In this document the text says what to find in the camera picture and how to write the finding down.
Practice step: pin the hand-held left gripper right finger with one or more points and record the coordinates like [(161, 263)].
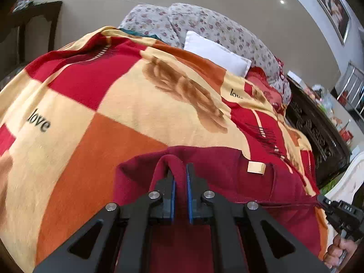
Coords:
[(190, 202)]

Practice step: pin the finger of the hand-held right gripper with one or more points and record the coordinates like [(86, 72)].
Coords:
[(322, 200)]

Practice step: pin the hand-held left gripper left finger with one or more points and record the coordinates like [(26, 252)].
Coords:
[(172, 202)]

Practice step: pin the dark red sweater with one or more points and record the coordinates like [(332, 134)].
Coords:
[(227, 173)]

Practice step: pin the person's right hand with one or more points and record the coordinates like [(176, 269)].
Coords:
[(338, 251)]

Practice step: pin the white chair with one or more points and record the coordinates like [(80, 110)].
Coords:
[(347, 176)]

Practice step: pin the carved dark wooden dresser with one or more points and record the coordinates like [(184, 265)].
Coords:
[(315, 133)]

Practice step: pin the clutter of bottles and bags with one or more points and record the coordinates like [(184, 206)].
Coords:
[(327, 102)]

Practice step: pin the checkered printed blanket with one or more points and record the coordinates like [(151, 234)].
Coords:
[(113, 105)]

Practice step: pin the metal rack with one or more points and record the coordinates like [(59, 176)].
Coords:
[(352, 88)]

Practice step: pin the red pillow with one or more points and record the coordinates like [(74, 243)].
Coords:
[(264, 88)]

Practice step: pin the white pillow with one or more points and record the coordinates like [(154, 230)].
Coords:
[(216, 54)]

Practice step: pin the large floral quilt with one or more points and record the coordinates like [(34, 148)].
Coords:
[(221, 28)]

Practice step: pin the small floral quilt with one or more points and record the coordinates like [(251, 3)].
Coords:
[(148, 20)]

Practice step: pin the dark wooden side table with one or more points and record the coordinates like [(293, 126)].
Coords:
[(31, 17)]

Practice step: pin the framed wall picture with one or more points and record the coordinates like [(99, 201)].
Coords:
[(334, 8)]

